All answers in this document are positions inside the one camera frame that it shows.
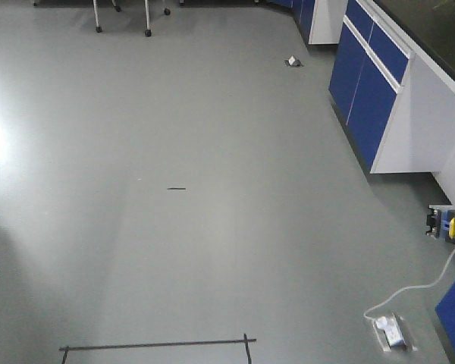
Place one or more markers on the yellow mushroom push button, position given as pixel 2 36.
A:
pixel 440 222

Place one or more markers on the small floor socket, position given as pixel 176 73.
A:
pixel 293 62

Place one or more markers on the blue and white lab cabinet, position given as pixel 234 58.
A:
pixel 393 85

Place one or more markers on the floor power socket box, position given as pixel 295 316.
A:
pixel 393 334

